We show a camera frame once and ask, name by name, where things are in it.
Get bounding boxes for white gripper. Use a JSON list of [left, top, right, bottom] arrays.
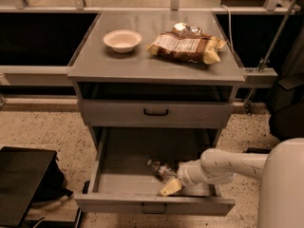
[[159, 160, 214, 197]]

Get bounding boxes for clear plastic water bottle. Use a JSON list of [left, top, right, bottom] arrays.
[[147, 160, 177, 181]]

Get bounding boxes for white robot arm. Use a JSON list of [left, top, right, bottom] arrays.
[[157, 138, 304, 228]]

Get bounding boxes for open grey lower drawer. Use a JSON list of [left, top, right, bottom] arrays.
[[75, 127, 235, 216]]

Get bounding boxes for closed grey upper drawer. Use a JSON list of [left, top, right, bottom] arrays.
[[78, 100, 233, 129]]

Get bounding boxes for grey drawer cabinet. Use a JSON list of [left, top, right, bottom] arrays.
[[67, 9, 244, 146]]

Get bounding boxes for black office chair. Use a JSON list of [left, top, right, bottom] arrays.
[[266, 26, 304, 142]]

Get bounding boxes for brown yellow chip bag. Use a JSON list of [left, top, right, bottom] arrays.
[[146, 23, 226, 65]]

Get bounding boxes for black box at left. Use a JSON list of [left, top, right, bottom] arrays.
[[0, 146, 73, 227]]

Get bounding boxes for white paper bowl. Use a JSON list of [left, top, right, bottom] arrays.
[[103, 29, 142, 53]]

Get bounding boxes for metal diagonal rod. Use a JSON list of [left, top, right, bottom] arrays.
[[243, 0, 304, 112]]

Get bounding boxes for black drawer handle lower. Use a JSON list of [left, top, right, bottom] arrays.
[[141, 203, 167, 215]]

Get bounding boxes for black drawer handle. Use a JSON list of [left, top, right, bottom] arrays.
[[142, 108, 169, 117], [141, 203, 167, 215]]

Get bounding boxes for black drawer handle upper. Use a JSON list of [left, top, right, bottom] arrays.
[[142, 108, 169, 117]]

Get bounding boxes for white cable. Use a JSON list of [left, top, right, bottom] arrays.
[[219, 4, 237, 57]]

